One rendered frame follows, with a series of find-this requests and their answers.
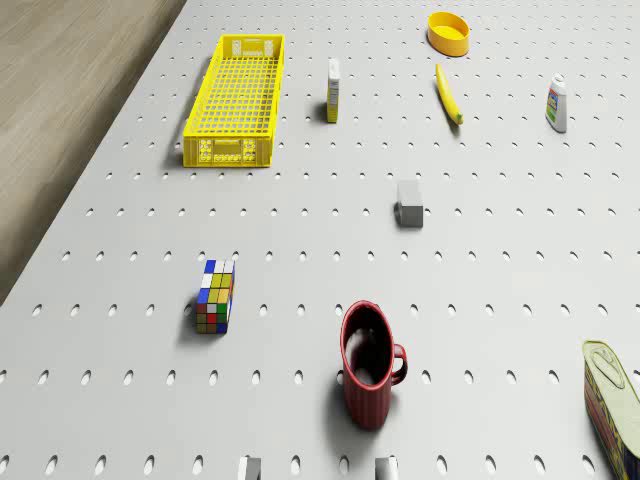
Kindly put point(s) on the small white bottle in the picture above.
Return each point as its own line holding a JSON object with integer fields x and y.
{"x": 557, "y": 107}

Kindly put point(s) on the puzzle cube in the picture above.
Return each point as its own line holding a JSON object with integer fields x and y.
{"x": 216, "y": 300}

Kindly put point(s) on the yellow basket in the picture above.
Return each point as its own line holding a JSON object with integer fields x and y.
{"x": 234, "y": 150}

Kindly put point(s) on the flat-sided can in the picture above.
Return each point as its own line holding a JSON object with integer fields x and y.
{"x": 607, "y": 395}

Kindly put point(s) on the yellow bowl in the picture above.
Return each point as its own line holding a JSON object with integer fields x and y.
{"x": 448, "y": 40}

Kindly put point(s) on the banana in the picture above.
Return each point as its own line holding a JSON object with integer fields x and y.
{"x": 447, "y": 97}

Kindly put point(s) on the red mug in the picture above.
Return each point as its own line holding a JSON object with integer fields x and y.
{"x": 367, "y": 400}

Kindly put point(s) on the grey cube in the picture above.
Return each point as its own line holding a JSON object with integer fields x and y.
{"x": 411, "y": 210}

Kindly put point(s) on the white and yellow box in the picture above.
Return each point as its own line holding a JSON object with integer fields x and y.
{"x": 333, "y": 95}

